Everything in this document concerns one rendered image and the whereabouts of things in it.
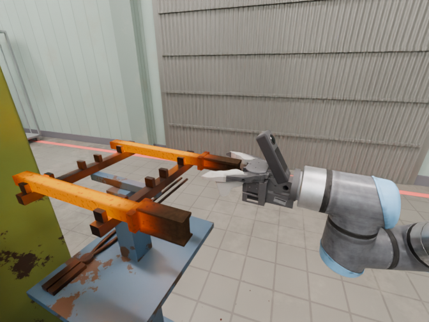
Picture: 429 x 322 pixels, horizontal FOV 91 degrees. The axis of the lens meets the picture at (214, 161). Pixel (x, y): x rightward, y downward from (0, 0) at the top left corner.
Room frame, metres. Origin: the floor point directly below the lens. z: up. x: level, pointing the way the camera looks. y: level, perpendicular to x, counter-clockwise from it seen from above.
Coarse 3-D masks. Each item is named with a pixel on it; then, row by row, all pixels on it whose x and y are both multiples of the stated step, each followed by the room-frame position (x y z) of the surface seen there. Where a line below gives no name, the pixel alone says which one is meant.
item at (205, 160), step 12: (120, 144) 0.59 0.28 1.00; (132, 144) 0.58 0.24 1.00; (144, 144) 0.58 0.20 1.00; (156, 156) 0.54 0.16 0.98; (168, 156) 0.52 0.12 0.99; (180, 156) 0.51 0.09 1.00; (192, 156) 0.50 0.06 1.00; (204, 156) 0.49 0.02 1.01; (216, 156) 0.49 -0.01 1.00; (204, 168) 0.48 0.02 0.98; (216, 168) 0.47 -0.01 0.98; (228, 168) 0.46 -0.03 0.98; (240, 168) 0.47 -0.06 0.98
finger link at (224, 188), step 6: (204, 174) 0.41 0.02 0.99; (210, 174) 0.41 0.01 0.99; (216, 174) 0.40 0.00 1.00; (222, 174) 0.40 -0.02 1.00; (228, 174) 0.40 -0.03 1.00; (210, 180) 0.40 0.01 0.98; (216, 180) 0.40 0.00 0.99; (222, 180) 0.40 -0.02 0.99; (216, 186) 0.40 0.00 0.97; (222, 186) 0.40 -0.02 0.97; (228, 186) 0.41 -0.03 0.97; (234, 186) 0.41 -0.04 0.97; (240, 186) 0.41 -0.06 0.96; (222, 192) 0.40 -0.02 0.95; (228, 192) 0.41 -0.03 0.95
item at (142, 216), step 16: (16, 176) 0.39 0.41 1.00; (32, 176) 0.39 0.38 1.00; (48, 176) 0.39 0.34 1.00; (48, 192) 0.35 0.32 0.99; (64, 192) 0.33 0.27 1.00; (80, 192) 0.33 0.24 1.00; (96, 192) 0.33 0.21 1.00; (112, 208) 0.28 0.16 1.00; (128, 208) 0.28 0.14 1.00; (144, 208) 0.26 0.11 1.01; (160, 208) 0.26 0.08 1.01; (176, 208) 0.26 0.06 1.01; (128, 224) 0.26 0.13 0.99; (144, 224) 0.27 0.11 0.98; (160, 224) 0.25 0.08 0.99; (176, 224) 0.24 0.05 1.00; (176, 240) 0.24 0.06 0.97
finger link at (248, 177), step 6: (234, 174) 0.40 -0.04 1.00; (240, 174) 0.40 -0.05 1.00; (246, 174) 0.40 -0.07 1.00; (252, 174) 0.40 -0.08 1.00; (258, 174) 0.40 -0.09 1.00; (228, 180) 0.39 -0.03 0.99; (234, 180) 0.40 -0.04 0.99; (240, 180) 0.39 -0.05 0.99; (246, 180) 0.39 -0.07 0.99; (252, 180) 0.39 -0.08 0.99
